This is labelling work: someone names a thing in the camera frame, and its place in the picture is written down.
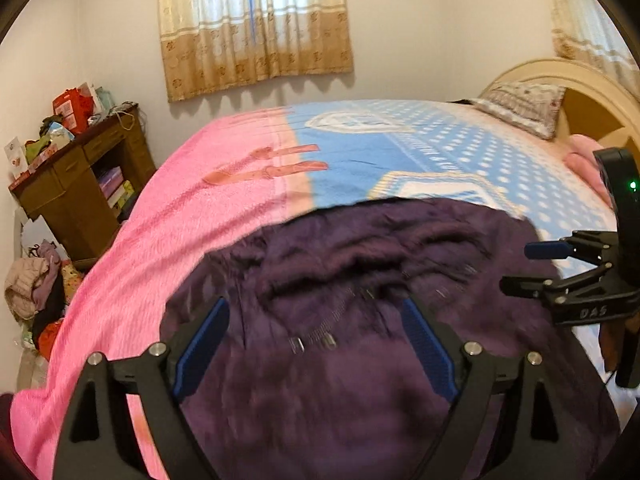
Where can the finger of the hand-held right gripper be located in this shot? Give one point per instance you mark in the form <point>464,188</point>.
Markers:
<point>550,287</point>
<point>550,250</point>

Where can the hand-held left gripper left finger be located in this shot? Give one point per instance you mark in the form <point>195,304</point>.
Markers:
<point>200,350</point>

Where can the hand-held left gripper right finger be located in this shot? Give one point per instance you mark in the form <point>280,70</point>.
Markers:
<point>430,350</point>

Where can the purple padded jacket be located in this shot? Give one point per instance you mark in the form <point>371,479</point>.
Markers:
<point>325,385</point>

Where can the folded pink clothes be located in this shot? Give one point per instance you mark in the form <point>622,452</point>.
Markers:
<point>582,160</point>

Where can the pile of clothes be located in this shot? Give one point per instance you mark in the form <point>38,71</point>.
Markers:
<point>27,280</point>

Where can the person's right hand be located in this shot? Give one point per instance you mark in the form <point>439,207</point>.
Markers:
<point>612,345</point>

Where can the cream wooden bed headboard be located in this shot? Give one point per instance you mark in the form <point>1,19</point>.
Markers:
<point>590,115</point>

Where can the pink and blue bed blanket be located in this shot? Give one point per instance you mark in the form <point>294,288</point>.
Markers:
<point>175,210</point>

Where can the yellow patterned bag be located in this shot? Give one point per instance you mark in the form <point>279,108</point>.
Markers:
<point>72,280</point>

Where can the patterned grey pillow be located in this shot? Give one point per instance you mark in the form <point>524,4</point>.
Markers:
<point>525,105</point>

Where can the yellow box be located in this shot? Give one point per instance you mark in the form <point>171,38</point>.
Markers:
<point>121,196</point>

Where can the brown wooden desk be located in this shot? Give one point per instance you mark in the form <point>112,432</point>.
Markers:
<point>75,210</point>

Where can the purple box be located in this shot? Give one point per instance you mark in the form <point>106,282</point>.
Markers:
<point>111,180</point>

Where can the dark maroon round seat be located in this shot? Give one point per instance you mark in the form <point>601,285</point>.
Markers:
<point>6,425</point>

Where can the narrow beige floral curtain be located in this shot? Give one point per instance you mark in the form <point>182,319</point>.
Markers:
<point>575,20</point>

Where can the green cloth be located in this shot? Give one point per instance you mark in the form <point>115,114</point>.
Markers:
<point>39,149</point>

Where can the white upright box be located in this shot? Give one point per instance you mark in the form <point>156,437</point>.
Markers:
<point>15,157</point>

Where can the pale teal bag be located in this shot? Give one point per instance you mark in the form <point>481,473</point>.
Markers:
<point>106,100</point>

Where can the red gift bag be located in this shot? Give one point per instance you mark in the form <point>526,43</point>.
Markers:
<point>72,107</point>

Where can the wide beige floral curtain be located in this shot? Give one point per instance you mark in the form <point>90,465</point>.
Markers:
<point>225,60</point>

